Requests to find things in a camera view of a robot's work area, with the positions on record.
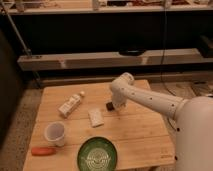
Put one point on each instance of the orange carrot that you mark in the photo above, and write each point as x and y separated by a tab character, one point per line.
43	151

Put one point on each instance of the black object on shelf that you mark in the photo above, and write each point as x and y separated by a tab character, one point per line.
132	51

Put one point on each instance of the wooden table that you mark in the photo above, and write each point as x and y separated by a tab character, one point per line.
139	134

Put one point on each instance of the grey metal shelf rack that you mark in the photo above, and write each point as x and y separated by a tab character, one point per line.
87	44

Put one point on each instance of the black eraser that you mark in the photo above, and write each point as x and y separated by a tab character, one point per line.
109	106

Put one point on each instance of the clear plastic cup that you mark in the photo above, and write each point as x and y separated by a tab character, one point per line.
55	133

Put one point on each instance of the white plastic bottle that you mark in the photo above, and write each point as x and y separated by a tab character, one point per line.
69	106

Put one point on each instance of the green patterned plate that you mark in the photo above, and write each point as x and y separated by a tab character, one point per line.
97	154

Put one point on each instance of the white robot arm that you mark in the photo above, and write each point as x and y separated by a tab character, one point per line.
193	117

